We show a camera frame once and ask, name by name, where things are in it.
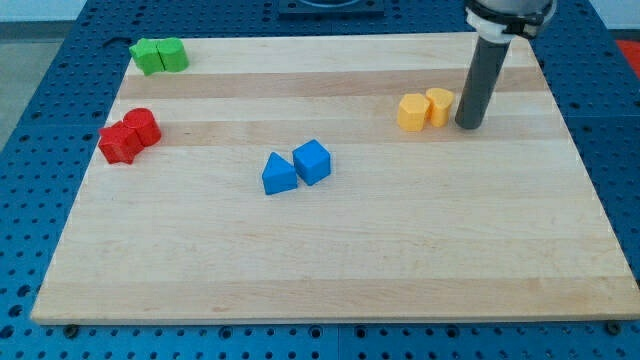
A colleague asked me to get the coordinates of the green half-round block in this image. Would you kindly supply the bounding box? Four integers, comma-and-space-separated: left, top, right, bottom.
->
156, 37, 189, 72

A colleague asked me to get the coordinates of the blue cube block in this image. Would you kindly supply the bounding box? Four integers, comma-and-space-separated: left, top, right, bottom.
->
292, 139, 331, 186

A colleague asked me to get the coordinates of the wooden board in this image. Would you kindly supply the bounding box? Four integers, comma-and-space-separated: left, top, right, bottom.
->
31, 32, 639, 325

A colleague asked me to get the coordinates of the blue triangle block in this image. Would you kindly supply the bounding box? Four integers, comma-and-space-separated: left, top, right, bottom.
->
261, 152, 298, 195

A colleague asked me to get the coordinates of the red star block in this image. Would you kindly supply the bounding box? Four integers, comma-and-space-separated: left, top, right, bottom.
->
98, 121, 144, 164

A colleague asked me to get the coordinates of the yellow hexagon block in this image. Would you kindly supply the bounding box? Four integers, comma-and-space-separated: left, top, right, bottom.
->
397, 93, 430, 132

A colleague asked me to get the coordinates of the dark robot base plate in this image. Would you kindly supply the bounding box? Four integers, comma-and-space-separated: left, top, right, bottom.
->
277, 0, 385, 18

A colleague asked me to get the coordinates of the red cylinder block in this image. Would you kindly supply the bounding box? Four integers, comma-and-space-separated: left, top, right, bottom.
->
123, 108, 162, 147

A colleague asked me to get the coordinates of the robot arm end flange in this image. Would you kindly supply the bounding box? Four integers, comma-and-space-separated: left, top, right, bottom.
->
464, 0, 558, 44

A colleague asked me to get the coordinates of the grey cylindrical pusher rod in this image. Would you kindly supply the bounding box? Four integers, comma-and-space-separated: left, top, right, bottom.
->
455, 37, 510, 130

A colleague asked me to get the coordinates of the green star block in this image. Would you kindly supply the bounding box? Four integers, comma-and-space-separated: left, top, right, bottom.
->
129, 38, 164, 76

